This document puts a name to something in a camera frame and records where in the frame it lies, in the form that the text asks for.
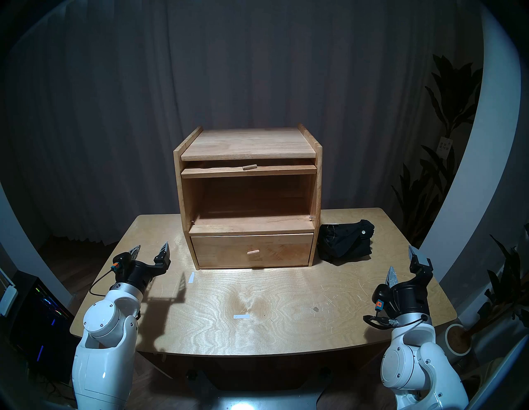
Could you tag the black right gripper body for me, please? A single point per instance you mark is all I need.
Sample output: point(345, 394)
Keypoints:
point(409, 297)

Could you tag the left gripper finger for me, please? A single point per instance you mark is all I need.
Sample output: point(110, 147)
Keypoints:
point(163, 258)
point(134, 253)

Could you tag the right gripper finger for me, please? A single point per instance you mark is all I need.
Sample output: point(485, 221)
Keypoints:
point(421, 263)
point(391, 277)

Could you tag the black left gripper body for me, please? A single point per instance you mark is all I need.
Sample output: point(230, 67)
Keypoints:
point(138, 277)

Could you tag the black shirt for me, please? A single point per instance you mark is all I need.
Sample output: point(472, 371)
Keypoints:
point(343, 244)

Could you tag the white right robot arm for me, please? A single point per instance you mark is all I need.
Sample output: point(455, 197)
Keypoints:
point(430, 372)

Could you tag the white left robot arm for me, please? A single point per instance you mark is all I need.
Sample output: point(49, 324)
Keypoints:
point(103, 351)

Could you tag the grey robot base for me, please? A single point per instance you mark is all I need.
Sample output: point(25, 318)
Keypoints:
point(256, 403)

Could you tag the small dark leafy plant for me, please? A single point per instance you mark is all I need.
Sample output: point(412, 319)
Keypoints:
point(508, 285)

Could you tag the black computer tower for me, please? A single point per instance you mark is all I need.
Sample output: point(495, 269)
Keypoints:
point(37, 322)

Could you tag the white curved arch panel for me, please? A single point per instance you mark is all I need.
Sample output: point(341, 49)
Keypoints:
point(20, 248)
point(492, 144)

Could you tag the white plant tag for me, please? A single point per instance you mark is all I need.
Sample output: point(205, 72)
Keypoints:
point(445, 146)

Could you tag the white box device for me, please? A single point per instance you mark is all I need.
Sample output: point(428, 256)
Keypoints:
point(7, 299)

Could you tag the wooden cabinet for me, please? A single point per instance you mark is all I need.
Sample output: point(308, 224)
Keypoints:
point(248, 144)

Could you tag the grey curtain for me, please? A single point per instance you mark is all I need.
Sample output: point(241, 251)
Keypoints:
point(103, 103)

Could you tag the tall dark leafy plant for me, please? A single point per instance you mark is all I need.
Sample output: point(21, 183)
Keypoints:
point(452, 95)

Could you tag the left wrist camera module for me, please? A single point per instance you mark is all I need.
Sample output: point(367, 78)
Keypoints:
point(122, 261)

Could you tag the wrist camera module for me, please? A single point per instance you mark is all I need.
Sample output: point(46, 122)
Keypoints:
point(379, 297)
point(122, 261)

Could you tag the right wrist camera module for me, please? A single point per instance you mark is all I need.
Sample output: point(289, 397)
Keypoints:
point(379, 297)

